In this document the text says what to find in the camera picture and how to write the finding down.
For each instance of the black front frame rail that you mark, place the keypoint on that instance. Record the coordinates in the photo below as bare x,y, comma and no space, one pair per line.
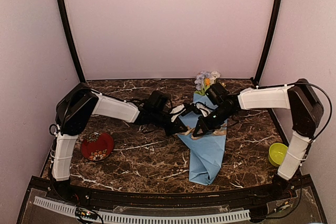
104,199

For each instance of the white slotted cable duct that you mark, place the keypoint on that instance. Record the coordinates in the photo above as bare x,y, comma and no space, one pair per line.
142,215

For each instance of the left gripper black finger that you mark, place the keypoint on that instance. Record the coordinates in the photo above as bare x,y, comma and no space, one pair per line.
183,133
183,127

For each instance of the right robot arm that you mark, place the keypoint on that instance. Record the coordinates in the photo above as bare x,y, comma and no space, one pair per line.
309,109

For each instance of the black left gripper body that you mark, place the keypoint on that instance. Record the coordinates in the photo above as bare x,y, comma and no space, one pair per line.
168,130

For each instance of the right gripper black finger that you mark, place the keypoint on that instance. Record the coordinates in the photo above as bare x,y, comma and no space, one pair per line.
199,125
200,133

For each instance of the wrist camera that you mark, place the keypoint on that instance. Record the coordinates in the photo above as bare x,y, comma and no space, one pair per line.
181,110
203,109

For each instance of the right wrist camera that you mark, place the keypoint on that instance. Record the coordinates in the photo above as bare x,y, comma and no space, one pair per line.
203,109

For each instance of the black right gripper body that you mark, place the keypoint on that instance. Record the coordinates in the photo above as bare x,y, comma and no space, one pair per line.
214,121

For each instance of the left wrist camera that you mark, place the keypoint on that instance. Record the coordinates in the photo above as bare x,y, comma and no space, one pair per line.
181,110

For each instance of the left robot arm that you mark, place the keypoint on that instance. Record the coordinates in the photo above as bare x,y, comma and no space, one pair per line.
83,106

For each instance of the beige satin ribbon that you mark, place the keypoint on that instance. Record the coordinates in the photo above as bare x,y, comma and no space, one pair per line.
218,132

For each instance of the blue wrapping paper sheet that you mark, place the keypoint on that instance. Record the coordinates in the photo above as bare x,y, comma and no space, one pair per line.
206,156

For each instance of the yellow-green bowl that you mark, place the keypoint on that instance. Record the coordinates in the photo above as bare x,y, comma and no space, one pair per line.
276,154

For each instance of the black right corner post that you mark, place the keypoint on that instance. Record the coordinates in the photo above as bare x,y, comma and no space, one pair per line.
268,40

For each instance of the black left corner post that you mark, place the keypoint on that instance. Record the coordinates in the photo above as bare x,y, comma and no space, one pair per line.
70,40

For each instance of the black corner post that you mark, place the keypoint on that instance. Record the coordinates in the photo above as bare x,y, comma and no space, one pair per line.
70,40
268,40

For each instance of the red floral plate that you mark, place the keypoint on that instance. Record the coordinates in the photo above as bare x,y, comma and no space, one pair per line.
97,146

